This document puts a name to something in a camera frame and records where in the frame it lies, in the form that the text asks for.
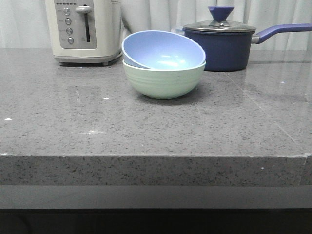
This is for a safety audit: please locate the green bowl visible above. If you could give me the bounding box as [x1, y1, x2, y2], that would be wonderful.
[122, 61, 206, 99]

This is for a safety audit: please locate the blue bowl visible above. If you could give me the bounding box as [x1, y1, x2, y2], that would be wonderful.
[121, 30, 206, 70]

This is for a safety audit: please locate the clear plastic container blue lid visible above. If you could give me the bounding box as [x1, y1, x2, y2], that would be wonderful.
[171, 25, 184, 35]

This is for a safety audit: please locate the dark blue saucepan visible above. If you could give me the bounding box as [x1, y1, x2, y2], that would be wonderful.
[183, 23, 312, 72]

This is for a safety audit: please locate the cream toaster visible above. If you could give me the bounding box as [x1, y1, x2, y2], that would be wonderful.
[45, 0, 122, 64]

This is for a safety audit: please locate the glass lid with blue knob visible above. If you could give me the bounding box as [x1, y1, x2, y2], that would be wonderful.
[183, 6, 256, 33]

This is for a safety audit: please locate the white curtain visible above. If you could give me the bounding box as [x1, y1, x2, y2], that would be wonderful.
[0, 0, 312, 48]

